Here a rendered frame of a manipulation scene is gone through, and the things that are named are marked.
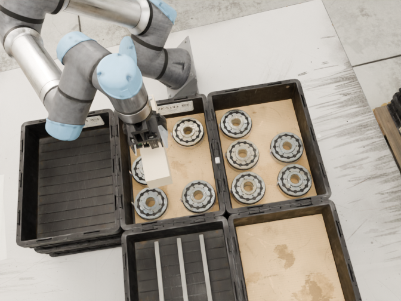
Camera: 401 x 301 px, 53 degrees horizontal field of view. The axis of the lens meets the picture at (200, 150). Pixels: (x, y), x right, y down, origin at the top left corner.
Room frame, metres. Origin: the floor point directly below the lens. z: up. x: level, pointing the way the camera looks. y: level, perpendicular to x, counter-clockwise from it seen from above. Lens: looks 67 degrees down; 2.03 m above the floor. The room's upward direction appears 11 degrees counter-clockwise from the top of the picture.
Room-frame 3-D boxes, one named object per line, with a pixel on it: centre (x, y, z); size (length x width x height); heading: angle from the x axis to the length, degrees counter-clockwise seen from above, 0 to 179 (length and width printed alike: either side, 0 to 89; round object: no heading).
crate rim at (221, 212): (0.48, 0.10, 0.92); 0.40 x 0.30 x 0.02; 178
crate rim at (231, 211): (0.47, -0.19, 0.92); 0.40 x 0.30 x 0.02; 178
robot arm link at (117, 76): (0.45, 0.12, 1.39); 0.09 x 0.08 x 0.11; 40
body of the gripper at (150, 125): (0.44, 0.12, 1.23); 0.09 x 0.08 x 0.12; 3
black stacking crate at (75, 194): (0.49, 0.40, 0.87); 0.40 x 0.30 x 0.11; 178
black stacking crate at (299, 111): (0.47, -0.19, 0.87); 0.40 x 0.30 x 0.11; 178
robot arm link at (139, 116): (0.45, 0.12, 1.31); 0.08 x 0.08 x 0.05
